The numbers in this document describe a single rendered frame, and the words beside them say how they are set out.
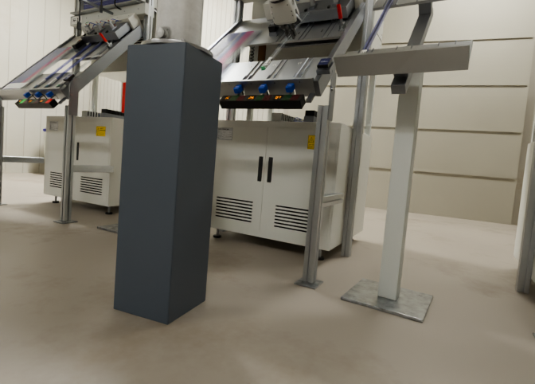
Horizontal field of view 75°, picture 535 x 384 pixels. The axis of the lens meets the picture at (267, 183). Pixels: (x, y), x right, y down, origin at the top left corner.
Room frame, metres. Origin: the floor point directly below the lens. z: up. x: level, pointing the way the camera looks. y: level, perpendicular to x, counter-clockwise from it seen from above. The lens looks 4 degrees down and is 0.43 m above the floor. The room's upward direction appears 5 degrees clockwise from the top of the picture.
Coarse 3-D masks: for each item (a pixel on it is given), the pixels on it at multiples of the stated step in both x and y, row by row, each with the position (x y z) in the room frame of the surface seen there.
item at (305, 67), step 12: (288, 60) 1.45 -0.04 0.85; (300, 60) 1.42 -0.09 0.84; (312, 60) 1.39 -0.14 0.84; (228, 72) 1.51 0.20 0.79; (240, 72) 1.48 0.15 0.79; (252, 72) 1.45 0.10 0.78; (264, 72) 1.42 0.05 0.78; (276, 72) 1.39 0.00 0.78; (288, 72) 1.36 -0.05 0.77; (300, 72) 1.33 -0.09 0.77; (312, 72) 1.31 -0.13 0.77
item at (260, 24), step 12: (240, 24) 1.97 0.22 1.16; (252, 24) 1.92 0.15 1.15; (264, 24) 1.86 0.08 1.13; (312, 24) 1.68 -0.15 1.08; (324, 24) 1.64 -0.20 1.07; (336, 24) 1.60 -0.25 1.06; (264, 36) 1.73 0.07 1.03; (276, 36) 1.69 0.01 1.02; (300, 36) 1.60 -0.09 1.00; (312, 36) 1.57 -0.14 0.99; (324, 36) 1.54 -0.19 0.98; (336, 36) 1.50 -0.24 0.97; (276, 48) 1.70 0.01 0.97
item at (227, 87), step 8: (224, 80) 1.41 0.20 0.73; (232, 80) 1.39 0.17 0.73; (240, 80) 1.37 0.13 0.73; (248, 80) 1.35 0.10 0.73; (256, 80) 1.33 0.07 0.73; (264, 80) 1.32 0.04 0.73; (272, 80) 1.30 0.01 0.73; (280, 80) 1.29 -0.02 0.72; (288, 80) 1.28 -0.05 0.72; (296, 80) 1.26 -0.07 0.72; (304, 80) 1.25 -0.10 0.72; (312, 80) 1.24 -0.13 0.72; (224, 88) 1.43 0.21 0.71; (232, 88) 1.41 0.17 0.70; (248, 88) 1.37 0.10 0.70; (256, 88) 1.36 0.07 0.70; (272, 88) 1.33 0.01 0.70; (280, 88) 1.31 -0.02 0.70; (296, 88) 1.28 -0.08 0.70; (304, 88) 1.27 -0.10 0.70; (312, 88) 1.26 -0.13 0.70
